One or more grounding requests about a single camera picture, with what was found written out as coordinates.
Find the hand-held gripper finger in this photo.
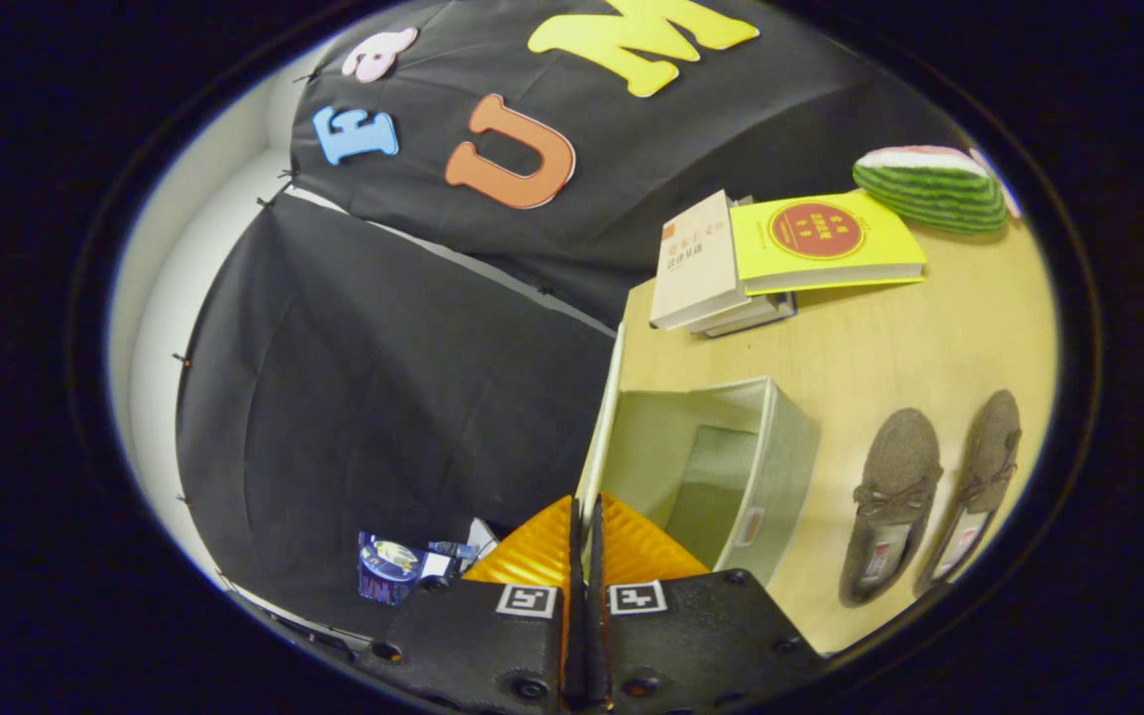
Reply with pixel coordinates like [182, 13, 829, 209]
[354, 494, 588, 714]
[587, 494, 826, 714]

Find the pale green fabric storage box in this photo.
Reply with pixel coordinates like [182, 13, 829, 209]
[575, 323, 821, 587]

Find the brown fuzzy shoe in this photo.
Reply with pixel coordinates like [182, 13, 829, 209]
[915, 389, 1023, 597]
[837, 407, 945, 609]

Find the white paper clutter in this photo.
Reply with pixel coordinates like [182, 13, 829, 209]
[421, 516, 501, 589]

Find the blue printed packet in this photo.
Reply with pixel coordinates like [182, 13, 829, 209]
[357, 530, 424, 607]

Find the black backdrop cloth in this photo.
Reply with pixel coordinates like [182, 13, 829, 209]
[175, 0, 990, 637]

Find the grey book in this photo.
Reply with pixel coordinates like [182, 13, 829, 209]
[686, 291, 798, 340]

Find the beige book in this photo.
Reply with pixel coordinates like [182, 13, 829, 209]
[648, 189, 757, 332]

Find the yellow book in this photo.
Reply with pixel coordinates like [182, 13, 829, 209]
[728, 189, 929, 297]

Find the watermelon slice plush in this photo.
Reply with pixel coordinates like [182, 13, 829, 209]
[851, 145, 1010, 236]

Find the pink and green plush toy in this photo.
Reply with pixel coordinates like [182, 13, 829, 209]
[969, 147, 1023, 221]

